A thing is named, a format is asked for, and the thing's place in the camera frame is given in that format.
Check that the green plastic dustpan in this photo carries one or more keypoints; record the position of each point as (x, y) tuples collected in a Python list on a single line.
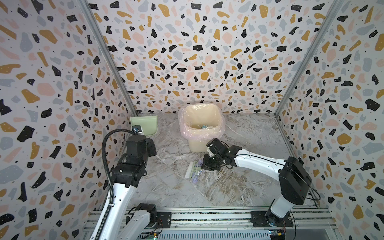
[(148, 123)]

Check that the aluminium corner post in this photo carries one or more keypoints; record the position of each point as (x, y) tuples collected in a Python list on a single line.
[(334, 8), (84, 5)]

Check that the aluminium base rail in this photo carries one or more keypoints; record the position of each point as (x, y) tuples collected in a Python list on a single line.
[(234, 223)]

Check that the right aluminium corner post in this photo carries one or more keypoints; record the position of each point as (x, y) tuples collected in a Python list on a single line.
[(334, 8)]

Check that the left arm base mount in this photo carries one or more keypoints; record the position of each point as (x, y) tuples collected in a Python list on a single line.
[(159, 220)]

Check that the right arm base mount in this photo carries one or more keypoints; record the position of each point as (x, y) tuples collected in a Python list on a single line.
[(268, 219)]

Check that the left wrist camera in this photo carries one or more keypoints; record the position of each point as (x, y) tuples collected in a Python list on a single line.
[(137, 129)]

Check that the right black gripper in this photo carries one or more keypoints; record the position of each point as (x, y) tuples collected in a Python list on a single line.
[(210, 160)]

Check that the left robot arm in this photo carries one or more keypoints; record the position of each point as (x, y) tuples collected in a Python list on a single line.
[(123, 182)]

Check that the cream trash bin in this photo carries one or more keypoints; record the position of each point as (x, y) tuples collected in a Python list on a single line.
[(201, 129)]

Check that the green hand brush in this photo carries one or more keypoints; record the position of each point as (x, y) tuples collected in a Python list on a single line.
[(191, 170)]

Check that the left aluminium corner post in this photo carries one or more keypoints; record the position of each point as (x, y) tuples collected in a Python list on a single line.
[(84, 5)]

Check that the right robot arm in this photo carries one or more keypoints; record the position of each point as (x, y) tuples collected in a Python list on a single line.
[(295, 182)]

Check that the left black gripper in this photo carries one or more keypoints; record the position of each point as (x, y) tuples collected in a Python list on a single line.
[(150, 144)]

